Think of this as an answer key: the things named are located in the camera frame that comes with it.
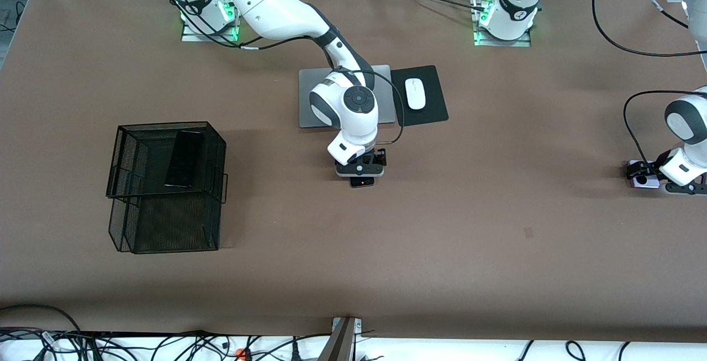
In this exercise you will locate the white computer mouse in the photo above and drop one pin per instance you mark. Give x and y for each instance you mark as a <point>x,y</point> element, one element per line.
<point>415,96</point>

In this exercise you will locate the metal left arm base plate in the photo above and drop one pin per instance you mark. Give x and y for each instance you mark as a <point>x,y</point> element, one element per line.
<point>480,43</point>

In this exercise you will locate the lilac flip phone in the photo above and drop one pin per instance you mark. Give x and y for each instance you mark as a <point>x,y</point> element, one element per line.
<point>653,184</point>

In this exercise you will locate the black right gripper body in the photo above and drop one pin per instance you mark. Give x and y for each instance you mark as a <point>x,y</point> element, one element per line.
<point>377,158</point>

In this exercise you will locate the long black smartphone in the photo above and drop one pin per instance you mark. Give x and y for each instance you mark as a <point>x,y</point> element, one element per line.
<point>185,159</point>

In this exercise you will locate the black mouse pad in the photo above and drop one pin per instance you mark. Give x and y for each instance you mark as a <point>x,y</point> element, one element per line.
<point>431,112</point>

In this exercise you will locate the silver laptop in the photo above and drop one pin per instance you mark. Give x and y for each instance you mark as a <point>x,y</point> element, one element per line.
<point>309,90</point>

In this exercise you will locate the aluminium post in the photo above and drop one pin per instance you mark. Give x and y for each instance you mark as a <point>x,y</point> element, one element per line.
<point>339,344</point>

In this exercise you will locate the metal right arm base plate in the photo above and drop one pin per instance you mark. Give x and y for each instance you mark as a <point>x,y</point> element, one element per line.
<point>190,37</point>

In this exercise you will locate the small black flip phone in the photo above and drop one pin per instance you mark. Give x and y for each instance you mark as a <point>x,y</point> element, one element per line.
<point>362,182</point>

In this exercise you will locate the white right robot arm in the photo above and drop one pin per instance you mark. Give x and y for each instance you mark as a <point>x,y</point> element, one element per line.
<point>276,2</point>

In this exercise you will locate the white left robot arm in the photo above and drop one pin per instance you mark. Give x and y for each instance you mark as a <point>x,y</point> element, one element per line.
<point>687,157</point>

